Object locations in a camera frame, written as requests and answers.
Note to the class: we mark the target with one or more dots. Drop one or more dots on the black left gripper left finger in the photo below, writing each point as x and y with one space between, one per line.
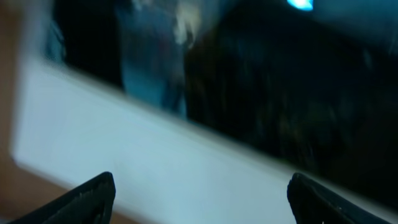
89 203

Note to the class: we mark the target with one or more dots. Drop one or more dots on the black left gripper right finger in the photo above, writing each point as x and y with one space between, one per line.
312 203

